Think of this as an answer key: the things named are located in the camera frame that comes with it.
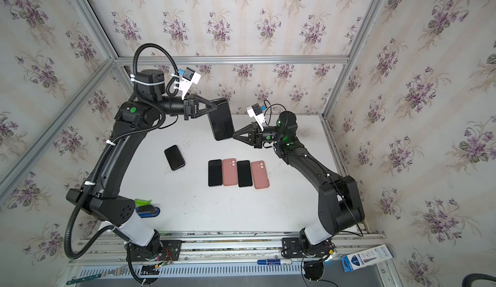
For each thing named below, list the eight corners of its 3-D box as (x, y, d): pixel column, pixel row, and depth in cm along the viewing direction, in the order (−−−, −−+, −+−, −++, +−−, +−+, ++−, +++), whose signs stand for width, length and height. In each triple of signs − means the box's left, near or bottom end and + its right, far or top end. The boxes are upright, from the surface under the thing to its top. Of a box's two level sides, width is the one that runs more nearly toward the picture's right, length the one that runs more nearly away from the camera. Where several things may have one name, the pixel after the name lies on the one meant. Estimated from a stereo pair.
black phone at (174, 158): (172, 171, 98) (170, 169, 96) (164, 152, 105) (162, 150, 104) (186, 164, 101) (185, 162, 99) (177, 146, 108) (176, 144, 106)
